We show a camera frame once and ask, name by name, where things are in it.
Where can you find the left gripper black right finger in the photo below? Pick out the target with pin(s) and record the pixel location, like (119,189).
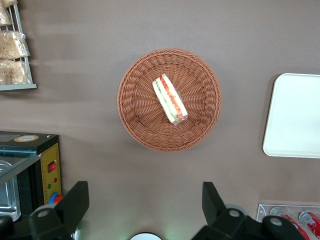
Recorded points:
(225,222)

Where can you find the clear bag of snacks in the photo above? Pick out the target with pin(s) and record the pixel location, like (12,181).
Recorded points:
(7,2)
(4,15)
(13,72)
(12,45)

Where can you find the red cola bottle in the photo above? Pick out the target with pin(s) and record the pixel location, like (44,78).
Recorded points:
(297,226)
(312,221)

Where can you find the steel food pan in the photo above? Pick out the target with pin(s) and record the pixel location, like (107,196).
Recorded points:
(8,200)

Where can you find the black food warmer yellow panel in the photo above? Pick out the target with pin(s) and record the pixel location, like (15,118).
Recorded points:
(51,155)

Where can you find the beige rectangular tray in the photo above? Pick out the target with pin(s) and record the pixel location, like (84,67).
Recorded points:
(295,115)

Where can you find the triangle sandwich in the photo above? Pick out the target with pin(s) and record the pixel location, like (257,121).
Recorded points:
(170,100)

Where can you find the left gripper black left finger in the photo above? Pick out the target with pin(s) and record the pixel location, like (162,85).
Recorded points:
(62,217)

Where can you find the round brown wicker basket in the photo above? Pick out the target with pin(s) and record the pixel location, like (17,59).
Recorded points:
(140,125)

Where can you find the clear acrylic bottle rack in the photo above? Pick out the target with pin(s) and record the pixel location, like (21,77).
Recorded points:
(262,212)

